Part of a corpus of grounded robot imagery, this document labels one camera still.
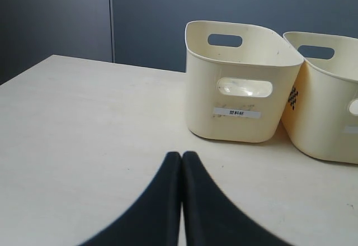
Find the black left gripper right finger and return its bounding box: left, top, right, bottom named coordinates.
left=182, top=151, right=289, bottom=245

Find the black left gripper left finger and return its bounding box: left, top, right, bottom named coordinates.
left=82, top=152, right=182, bottom=245

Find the cream left plastic bin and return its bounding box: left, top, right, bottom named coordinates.
left=185, top=21, right=304, bottom=143

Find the cream plastic bin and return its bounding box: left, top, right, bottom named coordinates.
left=281, top=31, right=357, bottom=164
left=185, top=21, right=304, bottom=143

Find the cream middle plastic bin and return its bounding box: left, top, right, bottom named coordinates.
left=281, top=31, right=357, bottom=164

